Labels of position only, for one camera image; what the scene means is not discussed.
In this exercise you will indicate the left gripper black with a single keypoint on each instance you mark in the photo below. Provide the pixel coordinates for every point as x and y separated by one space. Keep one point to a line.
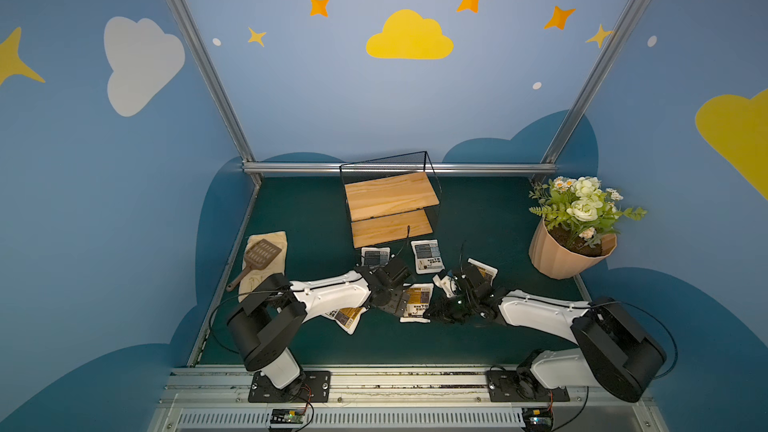
395 275

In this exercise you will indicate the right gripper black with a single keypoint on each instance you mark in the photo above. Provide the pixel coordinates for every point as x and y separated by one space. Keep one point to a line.
470 282

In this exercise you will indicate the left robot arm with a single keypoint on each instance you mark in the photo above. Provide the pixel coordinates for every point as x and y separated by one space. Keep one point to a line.
266 321

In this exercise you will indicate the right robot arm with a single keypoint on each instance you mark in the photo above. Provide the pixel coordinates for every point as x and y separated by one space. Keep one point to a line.
611 349

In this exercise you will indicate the grey coffee bag left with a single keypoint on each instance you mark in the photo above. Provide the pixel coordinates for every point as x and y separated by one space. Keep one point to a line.
374 257

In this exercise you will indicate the grey coffee bag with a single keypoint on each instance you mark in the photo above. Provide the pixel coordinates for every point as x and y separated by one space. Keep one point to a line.
427 256
374 257

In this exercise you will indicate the grey coffee bag right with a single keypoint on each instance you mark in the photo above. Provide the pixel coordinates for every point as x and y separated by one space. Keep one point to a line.
427 256

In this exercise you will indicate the potted white flower plant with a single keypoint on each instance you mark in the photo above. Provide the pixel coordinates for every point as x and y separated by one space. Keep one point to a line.
577 227

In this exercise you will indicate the beige work glove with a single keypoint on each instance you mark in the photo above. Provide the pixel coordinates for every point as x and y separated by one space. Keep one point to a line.
255 278

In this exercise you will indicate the right controller board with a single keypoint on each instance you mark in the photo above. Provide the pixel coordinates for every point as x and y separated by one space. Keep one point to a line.
537 419

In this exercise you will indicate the controller board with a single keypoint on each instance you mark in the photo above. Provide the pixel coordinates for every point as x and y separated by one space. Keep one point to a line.
291 418
537 419

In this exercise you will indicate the left controller board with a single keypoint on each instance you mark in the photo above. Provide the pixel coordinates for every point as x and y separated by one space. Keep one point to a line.
291 418

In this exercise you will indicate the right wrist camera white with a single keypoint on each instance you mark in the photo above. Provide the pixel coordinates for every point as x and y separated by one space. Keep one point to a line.
447 284

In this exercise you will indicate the black wire wooden shelf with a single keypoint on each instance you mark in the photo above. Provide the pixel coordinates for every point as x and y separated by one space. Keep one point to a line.
392 198

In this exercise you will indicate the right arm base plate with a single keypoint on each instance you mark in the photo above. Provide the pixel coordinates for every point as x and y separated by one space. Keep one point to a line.
511 386

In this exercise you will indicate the aluminium front rail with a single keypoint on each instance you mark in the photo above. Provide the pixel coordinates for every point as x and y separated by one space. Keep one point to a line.
387 398

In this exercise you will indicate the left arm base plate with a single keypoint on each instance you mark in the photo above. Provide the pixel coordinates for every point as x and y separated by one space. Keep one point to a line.
310 386

